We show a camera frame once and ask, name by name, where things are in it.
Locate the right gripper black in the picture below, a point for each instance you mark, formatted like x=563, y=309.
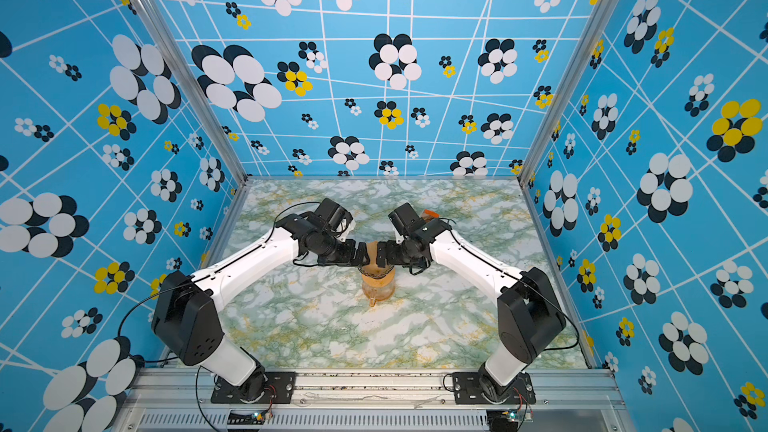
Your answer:
x=391, y=247

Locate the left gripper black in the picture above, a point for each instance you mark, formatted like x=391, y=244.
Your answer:
x=350, y=258

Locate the brown paper coffee filter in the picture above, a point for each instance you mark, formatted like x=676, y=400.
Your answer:
x=372, y=249

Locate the orange glass coffee carafe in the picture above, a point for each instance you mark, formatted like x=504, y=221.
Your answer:
x=378, y=289

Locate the grey ribbed glass dripper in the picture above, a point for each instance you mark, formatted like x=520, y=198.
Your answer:
x=377, y=276

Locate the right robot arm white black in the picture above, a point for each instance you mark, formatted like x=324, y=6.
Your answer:
x=529, y=315

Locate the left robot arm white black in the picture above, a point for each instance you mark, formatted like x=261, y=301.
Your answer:
x=186, y=316

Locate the small green circuit board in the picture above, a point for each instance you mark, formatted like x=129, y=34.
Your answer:
x=246, y=418

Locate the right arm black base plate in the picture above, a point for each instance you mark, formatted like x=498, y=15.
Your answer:
x=474, y=388

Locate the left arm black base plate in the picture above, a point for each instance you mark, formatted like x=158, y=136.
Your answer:
x=264, y=388

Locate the aluminium front rail frame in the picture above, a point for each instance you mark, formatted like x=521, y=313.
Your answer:
x=378, y=400

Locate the right aluminium corner post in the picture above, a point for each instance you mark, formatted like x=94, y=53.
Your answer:
x=576, y=66

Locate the aluminium corner post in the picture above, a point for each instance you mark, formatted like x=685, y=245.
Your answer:
x=576, y=66
x=157, y=27

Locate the left aluminium corner post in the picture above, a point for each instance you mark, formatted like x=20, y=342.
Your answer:
x=157, y=27

